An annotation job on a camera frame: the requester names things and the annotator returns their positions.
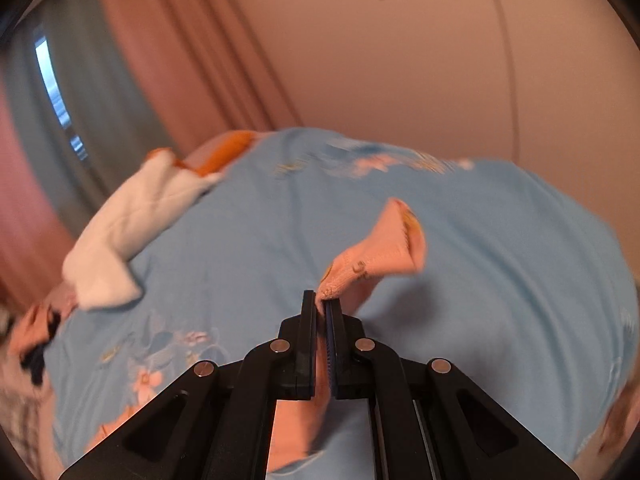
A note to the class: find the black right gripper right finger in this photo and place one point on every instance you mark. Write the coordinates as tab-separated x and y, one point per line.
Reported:
346	372

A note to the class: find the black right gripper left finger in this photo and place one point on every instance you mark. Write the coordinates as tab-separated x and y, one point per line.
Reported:
298	374

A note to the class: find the pink printed small garment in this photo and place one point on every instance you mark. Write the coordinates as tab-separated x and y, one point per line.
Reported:
396	245

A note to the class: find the pink and dark clothes pile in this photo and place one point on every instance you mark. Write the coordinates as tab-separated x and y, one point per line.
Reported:
34	331

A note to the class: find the blue floral bed sheet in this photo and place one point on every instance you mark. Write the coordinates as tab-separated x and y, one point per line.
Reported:
523	289

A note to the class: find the white plush duck toy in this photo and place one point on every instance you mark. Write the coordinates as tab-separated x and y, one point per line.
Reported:
146	204

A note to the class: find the pink curtain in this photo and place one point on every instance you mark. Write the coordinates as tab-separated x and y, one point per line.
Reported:
203	71

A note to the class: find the blue grey curtain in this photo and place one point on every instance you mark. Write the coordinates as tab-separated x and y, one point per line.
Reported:
82	120

